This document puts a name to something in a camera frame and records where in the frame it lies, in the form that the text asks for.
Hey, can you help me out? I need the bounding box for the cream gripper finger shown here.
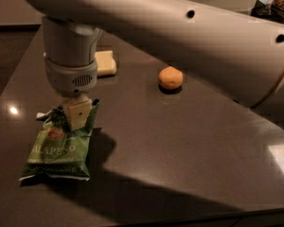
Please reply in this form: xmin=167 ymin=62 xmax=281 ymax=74
xmin=63 ymin=98 xmax=92 ymax=131

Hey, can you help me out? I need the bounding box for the green jalapeno chip bag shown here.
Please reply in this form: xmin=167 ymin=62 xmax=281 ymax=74
xmin=20 ymin=99 xmax=100 ymax=181

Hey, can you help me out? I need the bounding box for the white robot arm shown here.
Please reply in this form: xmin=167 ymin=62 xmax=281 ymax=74
xmin=26 ymin=0 xmax=284 ymax=130

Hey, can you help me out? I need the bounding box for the dark snack bag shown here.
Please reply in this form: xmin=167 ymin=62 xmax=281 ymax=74
xmin=250 ymin=0 xmax=284 ymax=24

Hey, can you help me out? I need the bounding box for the white sponge block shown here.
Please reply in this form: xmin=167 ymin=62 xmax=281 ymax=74
xmin=95 ymin=50 xmax=116 ymax=77

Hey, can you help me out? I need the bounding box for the orange fruit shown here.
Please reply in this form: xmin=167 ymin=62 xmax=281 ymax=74
xmin=158 ymin=66 xmax=183 ymax=90

